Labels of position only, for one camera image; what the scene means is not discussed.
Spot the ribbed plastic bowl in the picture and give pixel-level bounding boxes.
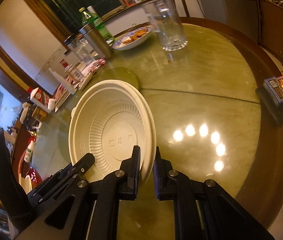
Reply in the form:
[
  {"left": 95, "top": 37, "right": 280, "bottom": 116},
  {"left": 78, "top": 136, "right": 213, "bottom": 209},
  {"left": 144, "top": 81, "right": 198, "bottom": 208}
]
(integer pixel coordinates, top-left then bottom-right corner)
[{"left": 68, "top": 80, "right": 157, "bottom": 185}]

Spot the hula hoop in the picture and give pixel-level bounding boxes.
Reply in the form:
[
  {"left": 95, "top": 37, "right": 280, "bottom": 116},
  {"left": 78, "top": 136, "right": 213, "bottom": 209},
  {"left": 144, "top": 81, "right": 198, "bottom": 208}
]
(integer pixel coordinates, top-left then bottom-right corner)
[{"left": 17, "top": 151, "right": 28, "bottom": 183}]

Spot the red plate underneath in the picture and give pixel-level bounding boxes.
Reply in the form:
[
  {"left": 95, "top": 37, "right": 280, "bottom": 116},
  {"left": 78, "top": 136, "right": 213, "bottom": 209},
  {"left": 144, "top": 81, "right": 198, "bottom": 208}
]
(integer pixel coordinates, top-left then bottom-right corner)
[{"left": 18, "top": 167, "right": 42, "bottom": 193}]

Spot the white milk bottle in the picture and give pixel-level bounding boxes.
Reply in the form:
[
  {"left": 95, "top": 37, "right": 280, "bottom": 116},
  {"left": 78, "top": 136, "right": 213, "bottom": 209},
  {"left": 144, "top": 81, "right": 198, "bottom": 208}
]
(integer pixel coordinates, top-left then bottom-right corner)
[{"left": 24, "top": 140, "right": 35, "bottom": 164}]

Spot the white paper cup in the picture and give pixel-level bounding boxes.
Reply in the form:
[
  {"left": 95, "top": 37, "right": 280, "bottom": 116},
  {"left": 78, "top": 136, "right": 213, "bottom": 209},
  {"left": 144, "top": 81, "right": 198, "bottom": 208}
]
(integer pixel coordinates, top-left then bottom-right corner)
[{"left": 47, "top": 98, "right": 56, "bottom": 111}]

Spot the white liquor bottle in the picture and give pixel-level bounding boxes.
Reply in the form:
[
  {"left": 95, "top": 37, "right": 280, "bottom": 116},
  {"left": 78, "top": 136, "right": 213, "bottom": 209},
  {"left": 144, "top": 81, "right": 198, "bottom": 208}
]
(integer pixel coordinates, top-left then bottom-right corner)
[{"left": 30, "top": 87, "right": 52, "bottom": 113}]

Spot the steel thermos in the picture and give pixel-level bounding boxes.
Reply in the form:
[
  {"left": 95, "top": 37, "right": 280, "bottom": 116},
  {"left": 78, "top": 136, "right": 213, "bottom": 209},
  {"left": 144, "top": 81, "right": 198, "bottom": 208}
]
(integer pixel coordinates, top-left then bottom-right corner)
[{"left": 79, "top": 23, "right": 114, "bottom": 59}]

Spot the plate of snacks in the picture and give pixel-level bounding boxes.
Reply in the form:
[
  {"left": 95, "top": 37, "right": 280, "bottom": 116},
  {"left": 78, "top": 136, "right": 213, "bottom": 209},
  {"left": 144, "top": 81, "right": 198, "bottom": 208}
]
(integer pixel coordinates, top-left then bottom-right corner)
[{"left": 112, "top": 26, "right": 152, "bottom": 51}]

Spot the playing card box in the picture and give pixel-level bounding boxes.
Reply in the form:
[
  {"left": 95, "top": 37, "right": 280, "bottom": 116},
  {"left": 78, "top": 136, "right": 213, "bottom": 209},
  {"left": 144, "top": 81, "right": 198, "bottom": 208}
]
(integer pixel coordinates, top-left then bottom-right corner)
[{"left": 263, "top": 76, "right": 283, "bottom": 106}]

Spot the green soda bottle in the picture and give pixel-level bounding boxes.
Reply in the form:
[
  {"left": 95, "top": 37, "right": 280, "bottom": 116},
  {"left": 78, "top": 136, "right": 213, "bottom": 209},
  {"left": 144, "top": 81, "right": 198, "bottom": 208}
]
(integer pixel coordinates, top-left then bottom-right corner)
[{"left": 79, "top": 7, "right": 115, "bottom": 45}]

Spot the glass mug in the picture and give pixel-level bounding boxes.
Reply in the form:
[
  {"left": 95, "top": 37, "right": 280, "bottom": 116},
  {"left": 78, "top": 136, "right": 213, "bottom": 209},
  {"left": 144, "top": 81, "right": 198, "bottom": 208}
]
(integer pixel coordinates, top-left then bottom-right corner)
[{"left": 142, "top": 0, "right": 188, "bottom": 52}]

